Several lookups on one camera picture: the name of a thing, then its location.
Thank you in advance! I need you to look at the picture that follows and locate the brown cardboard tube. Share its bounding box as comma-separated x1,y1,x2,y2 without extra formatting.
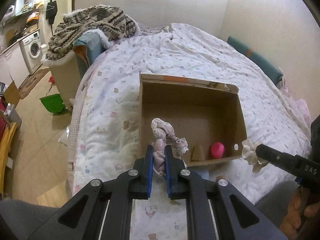
191,144,206,161

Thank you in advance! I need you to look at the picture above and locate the person's grey trouser leg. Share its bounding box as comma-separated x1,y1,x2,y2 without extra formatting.
1,181,301,239

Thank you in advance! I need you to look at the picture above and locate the brown cardboard box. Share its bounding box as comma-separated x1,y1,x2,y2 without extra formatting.
139,73,247,166

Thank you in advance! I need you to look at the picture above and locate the black hanging garment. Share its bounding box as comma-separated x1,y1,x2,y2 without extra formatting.
46,1,57,25

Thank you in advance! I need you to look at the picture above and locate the brown patterned knit blanket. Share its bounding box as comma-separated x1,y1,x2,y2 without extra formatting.
41,4,141,66

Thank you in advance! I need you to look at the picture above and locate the beige lace scrunchie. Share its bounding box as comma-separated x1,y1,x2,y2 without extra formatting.
151,118,189,178

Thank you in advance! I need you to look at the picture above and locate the yellow wooden chair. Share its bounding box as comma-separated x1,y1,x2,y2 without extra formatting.
0,122,17,196

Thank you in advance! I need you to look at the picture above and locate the white kitchen cabinet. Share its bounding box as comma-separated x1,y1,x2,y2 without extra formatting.
0,43,29,88

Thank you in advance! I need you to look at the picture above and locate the person's right hand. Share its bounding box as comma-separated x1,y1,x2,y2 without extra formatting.
279,187,319,239

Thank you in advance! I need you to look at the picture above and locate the beige armchair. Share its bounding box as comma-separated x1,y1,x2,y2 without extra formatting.
48,51,81,108

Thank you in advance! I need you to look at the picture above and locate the brown door mat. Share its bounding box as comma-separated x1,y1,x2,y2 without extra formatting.
18,68,50,99

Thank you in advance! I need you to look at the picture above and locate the green dustpan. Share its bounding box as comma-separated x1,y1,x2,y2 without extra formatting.
40,94,66,114

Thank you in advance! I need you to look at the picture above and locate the teal cushion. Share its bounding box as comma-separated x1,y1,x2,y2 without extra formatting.
73,29,108,77

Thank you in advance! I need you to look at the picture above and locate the white washing machine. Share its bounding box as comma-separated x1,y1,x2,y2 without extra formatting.
19,30,42,75

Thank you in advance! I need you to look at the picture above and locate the teal headboard bumper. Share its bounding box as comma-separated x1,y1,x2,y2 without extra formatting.
227,36,283,85

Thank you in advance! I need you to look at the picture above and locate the pink rubber duck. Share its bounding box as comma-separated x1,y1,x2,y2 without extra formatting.
210,142,225,159

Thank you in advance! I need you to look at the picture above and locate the grey trash bin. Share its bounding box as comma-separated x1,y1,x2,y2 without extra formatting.
4,103,22,129

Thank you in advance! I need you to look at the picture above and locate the white patterned bed quilt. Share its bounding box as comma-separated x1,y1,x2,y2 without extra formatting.
69,23,311,239

